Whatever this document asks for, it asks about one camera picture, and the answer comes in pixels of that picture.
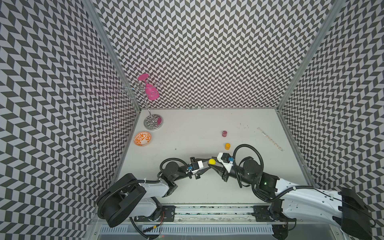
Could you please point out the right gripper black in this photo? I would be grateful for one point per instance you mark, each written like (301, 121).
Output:
(222, 171)

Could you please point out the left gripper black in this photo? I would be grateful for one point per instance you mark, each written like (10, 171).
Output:
(203, 171)

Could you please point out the yellow paint jar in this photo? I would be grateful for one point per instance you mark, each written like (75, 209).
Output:
(211, 162)

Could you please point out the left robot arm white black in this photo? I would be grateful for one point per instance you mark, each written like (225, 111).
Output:
(130, 197)

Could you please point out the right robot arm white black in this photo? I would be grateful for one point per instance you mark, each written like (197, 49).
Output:
(356, 220)

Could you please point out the clear plastic ruler strip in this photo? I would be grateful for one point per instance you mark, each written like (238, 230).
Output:
(270, 139)

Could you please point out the orange patterned ceramic bowl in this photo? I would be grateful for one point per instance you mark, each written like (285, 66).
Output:
(142, 139)

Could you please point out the pink plastic wine glass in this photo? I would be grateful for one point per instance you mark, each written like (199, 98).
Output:
(150, 90)

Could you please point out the chrome glass holder stand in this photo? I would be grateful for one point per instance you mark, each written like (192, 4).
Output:
(153, 121)

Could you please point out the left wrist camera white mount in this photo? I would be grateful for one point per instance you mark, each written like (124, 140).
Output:
(194, 167)

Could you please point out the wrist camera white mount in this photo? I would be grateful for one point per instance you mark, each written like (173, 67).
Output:
(194, 167)
(226, 160)

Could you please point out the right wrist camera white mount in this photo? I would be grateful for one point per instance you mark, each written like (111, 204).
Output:
(226, 160)

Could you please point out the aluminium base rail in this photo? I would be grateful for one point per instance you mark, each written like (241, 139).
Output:
(216, 214)

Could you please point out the aluminium corner post left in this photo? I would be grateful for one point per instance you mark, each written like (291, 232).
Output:
(97, 23)

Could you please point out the aluminium corner post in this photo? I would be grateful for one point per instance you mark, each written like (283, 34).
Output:
(97, 23)
(321, 35)

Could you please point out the aluminium corner post right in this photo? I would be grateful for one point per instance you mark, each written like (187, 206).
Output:
(321, 35)

